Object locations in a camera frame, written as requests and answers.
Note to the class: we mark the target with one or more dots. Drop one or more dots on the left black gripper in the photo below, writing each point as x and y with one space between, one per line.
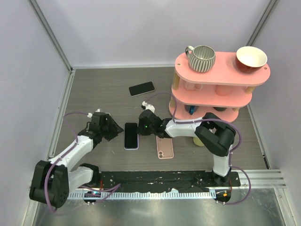
115 129

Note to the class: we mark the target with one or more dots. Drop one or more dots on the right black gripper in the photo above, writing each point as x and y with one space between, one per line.
141 131

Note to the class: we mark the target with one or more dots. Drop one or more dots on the lilac phone case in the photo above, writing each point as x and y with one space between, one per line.
131 143

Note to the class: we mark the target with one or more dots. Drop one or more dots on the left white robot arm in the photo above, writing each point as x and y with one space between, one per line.
54 179

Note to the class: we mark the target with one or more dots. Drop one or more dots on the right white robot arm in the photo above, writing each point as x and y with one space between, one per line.
215 134

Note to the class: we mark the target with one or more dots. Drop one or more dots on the pink phone case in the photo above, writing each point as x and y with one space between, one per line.
164 148

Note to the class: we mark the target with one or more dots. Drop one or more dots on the black phone silver edge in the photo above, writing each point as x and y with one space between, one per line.
143 88

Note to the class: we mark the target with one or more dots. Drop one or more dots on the blue cup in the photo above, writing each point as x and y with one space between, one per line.
190 109

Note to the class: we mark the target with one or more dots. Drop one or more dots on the yellow green mug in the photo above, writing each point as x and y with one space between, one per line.
197 142

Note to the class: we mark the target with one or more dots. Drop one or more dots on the clear pink glass cup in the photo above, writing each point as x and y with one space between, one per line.
192 86

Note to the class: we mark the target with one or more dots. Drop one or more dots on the black mounting plate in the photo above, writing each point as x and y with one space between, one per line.
185 181

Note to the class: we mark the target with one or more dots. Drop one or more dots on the dark cup bottom shelf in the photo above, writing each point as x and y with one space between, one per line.
220 109

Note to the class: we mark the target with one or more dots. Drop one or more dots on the pink three-tier shelf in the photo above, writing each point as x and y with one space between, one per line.
224 72

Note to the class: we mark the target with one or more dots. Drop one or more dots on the grey striped mug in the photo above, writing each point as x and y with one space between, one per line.
201 58

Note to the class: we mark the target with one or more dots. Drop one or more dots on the red white bowl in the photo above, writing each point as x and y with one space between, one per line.
250 59

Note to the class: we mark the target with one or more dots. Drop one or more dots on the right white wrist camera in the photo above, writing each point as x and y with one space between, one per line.
147 106

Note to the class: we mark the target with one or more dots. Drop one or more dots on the white slotted cable duct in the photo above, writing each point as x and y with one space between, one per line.
174 194

